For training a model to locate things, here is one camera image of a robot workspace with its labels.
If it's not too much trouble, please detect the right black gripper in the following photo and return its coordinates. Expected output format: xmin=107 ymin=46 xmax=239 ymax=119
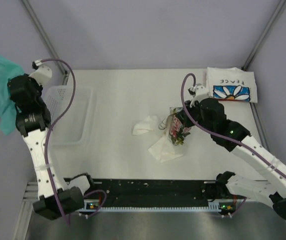
xmin=176 ymin=98 xmax=215 ymax=135

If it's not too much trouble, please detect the white floral print t-shirt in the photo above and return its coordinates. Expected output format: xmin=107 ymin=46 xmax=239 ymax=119
xmin=132 ymin=107 xmax=191 ymax=163

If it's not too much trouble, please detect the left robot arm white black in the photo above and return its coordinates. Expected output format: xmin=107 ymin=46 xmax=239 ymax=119
xmin=7 ymin=74 xmax=96 ymax=220

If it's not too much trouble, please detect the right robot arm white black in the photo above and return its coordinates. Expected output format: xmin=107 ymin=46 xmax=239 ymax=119
xmin=179 ymin=98 xmax=286 ymax=220

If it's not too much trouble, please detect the folded white daisy t-shirt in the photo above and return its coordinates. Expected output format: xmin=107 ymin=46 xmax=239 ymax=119
xmin=206 ymin=67 xmax=258 ymax=103

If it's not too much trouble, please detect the white plastic laundry basket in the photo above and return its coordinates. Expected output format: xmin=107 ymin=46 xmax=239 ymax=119
xmin=44 ymin=85 xmax=96 ymax=147

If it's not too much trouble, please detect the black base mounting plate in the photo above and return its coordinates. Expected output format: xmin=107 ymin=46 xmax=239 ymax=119
xmin=85 ymin=178 xmax=242 ymax=208

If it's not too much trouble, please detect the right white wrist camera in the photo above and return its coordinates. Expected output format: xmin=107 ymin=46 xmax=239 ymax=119
xmin=188 ymin=84 xmax=209 ymax=107

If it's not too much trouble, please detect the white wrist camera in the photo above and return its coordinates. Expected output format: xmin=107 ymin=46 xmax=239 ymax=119
xmin=29 ymin=65 xmax=52 ymax=87
xmin=188 ymin=84 xmax=209 ymax=107

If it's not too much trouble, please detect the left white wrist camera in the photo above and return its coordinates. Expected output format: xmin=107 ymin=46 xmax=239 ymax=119
xmin=29 ymin=65 xmax=52 ymax=87

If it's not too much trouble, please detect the left aluminium corner post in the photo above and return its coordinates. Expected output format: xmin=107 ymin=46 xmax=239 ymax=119
xmin=20 ymin=0 xmax=67 ymax=75

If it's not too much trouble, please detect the aluminium corner post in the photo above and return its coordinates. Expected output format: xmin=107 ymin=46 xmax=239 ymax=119
xmin=241 ymin=0 xmax=286 ymax=71
xmin=20 ymin=0 xmax=67 ymax=75

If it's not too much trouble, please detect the grey slotted cable duct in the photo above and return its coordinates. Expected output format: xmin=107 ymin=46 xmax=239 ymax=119
xmin=79 ymin=199 xmax=233 ymax=213

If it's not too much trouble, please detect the aluminium front frame rail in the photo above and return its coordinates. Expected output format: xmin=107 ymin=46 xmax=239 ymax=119
xmin=24 ymin=180 xmax=286 ymax=201

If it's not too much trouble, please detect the right aluminium corner post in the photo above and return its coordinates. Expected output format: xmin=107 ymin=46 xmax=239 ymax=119
xmin=241 ymin=0 xmax=286 ymax=71

